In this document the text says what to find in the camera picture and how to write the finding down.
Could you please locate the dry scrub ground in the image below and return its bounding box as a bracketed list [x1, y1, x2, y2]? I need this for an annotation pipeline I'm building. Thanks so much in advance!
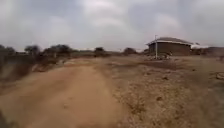
[0, 53, 71, 88]

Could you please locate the brick building with grey roof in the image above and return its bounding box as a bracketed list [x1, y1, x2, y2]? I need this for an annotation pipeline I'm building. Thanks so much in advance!
[145, 36, 200, 57]

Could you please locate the red dirt road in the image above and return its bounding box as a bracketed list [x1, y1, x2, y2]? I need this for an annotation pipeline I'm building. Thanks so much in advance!
[0, 58, 126, 128]

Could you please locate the row of dark bushes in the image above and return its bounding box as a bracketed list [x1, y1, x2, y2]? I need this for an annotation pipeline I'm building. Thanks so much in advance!
[0, 43, 138, 62]

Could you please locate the dry stony ground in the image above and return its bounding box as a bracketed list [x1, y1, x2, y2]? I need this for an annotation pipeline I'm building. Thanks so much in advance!
[94, 54, 224, 128]

